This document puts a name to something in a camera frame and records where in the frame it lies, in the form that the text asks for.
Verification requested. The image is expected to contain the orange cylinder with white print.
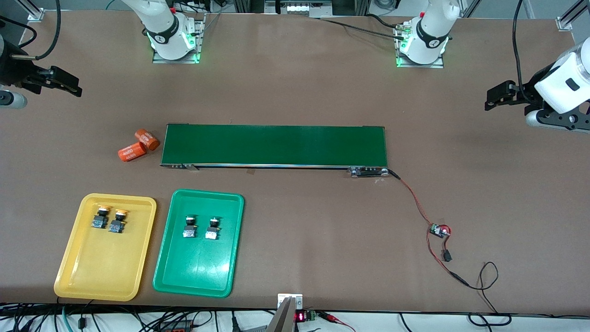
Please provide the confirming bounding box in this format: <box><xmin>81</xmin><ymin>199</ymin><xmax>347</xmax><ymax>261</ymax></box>
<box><xmin>134</xmin><ymin>129</ymin><xmax>161</xmax><ymax>152</ymax></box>
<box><xmin>118</xmin><ymin>142</ymin><xmax>147</xmax><ymax>163</ymax></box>

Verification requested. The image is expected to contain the yellow push button switch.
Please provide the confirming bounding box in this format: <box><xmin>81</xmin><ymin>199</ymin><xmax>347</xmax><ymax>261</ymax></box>
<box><xmin>90</xmin><ymin>204</ymin><xmax>110</xmax><ymax>229</ymax></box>
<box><xmin>108</xmin><ymin>209</ymin><xmax>129</xmax><ymax>233</ymax></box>

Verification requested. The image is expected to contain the yellow plastic tray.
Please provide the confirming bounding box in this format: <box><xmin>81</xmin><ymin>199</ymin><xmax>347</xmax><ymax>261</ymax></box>
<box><xmin>53</xmin><ymin>193</ymin><xmax>157</xmax><ymax>302</ymax></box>

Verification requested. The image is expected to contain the green conveyor belt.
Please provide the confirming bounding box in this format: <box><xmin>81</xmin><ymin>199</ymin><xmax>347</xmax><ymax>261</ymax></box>
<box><xmin>160</xmin><ymin>124</ymin><xmax>390</xmax><ymax>178</ymax></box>

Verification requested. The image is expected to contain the green plastic tray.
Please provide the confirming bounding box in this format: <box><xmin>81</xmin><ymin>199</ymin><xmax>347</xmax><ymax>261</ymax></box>
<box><xmin>152</xmin><ymin>189</ymin><xmax>245</xmax><ymax>298</ymax></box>

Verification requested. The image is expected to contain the grey lit control box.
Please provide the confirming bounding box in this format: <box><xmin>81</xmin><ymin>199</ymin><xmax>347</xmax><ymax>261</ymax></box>
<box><xmin>264</xmin><ymin>0</ymin><xmax>333</xmax><ymax>19</ymax></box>

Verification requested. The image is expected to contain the orange black power strip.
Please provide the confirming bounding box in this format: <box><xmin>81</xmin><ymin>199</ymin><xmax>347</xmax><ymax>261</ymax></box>
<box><xmin>157</xmin><ymin>320</ymin><xmax>194</xmax><ymax>332</ymax></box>

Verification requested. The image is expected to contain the red clip lead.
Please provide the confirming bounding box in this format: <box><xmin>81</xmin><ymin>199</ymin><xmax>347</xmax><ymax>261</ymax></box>
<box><xmin>318</xmin><ymin>312</ymin><xmax>356</xmax><ymax>332</ymax></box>

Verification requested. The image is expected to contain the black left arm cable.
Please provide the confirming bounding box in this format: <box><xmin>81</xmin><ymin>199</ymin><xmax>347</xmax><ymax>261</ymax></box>
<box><xmin>513</xmin><ymin>0</ymin><xmax>528</xmax><ymax>90</ymax></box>

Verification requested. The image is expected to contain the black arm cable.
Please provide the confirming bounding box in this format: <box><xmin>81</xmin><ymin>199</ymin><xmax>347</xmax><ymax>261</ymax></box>
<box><xmin>0</xmin><ymin>0</ymin><xmax>62</xmax><ymax>61</ymax></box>
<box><xmin>513</xmin><ymin>0</ymin><xmax>528</xmax><ymax>90</ymax></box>

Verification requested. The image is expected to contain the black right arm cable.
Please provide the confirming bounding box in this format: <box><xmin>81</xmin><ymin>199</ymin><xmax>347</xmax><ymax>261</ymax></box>
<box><xmin>0</xmin><ymin>0</ymin><xmax>62</xmax><ymax>61</ymax></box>

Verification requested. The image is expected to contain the aluminium frame profile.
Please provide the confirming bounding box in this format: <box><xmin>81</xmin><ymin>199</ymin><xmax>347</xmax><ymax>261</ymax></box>
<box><xmin>27</xmin><ymin>0</ymin><xmax>45</xmax><ymax>22</ymax></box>
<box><xmin>555</xmin><ymin>0</ymin><xmax>590</xmax><ymax>31</ymax></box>

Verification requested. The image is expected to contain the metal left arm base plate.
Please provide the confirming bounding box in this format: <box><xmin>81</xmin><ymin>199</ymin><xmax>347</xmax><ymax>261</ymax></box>
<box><xmin>395</xmin><ymin>24</ymin><xmax>445</xmax><ymax>69</ymax></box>

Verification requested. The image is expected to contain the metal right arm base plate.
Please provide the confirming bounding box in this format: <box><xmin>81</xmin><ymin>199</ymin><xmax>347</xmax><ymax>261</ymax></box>
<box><xmin>152</xmin><ymin>14</ymin><xmax>206</xmax><ymax>64</ymax></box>

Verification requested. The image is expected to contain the black base power cable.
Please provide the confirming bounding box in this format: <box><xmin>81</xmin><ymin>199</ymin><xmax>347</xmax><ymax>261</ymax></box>
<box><xmin>318</xmin><ymin>14</ymin><xmax>407</xmax><ymax>40</ymax></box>

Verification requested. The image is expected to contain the thin black looped cable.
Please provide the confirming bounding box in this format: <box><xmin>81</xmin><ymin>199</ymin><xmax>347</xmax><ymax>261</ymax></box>
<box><xmin>466</xmin><ymin>261</ymin><xmax>512</xmax><ymax>327</ymax></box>

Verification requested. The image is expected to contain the small metal table bracket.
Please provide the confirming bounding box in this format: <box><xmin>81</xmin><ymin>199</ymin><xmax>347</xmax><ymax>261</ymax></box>
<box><xmin>277</xmin><ymin>293</ymin><xmax>304</xmax><ymax>310</ymax></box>

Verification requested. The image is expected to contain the grey tapered camera post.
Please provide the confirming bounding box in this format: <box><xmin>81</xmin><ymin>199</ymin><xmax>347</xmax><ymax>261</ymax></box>
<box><xmin>266</xmin><ymin>297</ymin><xmax>296</xmax><ymax>332</ymax></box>

